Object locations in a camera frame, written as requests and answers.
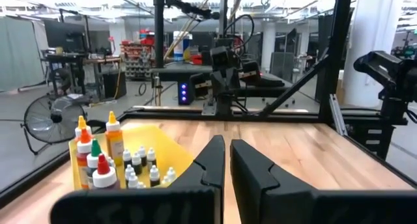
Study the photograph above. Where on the black overhead camera boom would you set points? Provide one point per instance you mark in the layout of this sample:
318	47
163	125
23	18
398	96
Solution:
189	7

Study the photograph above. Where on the white blue yellow canister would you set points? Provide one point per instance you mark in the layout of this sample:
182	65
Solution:
178	45

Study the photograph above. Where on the black aluminium rig frame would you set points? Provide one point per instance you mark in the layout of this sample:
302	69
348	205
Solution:
337	54

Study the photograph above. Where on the black monitor desk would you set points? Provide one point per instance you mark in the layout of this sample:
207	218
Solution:
63	56

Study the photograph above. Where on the wooden top desk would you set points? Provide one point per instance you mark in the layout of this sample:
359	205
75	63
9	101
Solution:
101	59

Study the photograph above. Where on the silver aluminium extrusion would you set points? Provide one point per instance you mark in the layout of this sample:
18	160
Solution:
337	115

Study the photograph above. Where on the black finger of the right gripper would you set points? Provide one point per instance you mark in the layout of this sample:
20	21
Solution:
219	82
232	80

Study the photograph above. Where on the large yellow food colouring bottle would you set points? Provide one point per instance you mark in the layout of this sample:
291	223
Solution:
81	124
114	139

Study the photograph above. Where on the black floor fan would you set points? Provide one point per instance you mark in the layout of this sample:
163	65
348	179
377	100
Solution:
52	118

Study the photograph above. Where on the large green food colouring bottle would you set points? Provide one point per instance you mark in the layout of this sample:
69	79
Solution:
95	154

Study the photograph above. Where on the black flat device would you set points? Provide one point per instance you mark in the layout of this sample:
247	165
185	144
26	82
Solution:
272	82

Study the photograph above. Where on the black round post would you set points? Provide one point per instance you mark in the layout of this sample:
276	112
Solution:
159	28

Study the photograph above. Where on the grey-green curtain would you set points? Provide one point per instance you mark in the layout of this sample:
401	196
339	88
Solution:
19	51

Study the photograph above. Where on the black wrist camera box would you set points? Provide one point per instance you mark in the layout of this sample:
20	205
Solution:
221	56

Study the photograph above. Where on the black computer tower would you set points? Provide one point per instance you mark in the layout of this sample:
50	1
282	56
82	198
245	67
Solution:
114	84

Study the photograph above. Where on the large red food colouring bottle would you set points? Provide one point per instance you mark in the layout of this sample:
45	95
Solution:
104	176

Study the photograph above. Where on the black computer monitor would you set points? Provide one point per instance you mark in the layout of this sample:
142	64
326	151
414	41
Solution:
65	36

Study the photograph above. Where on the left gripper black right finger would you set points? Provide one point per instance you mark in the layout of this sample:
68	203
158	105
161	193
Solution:
267	201

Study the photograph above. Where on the red parts drawer rack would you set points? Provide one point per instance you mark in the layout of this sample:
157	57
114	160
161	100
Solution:
137	58

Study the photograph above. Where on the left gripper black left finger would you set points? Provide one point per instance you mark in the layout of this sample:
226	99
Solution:
195	204

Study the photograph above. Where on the silver arm base bracket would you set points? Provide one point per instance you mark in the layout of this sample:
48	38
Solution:
208	108

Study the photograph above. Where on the yellow translucent plastic bin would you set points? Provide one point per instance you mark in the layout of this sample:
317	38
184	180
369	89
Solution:
169	152

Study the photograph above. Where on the black slotted camera bracket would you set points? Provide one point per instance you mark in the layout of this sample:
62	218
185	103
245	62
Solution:
371	136

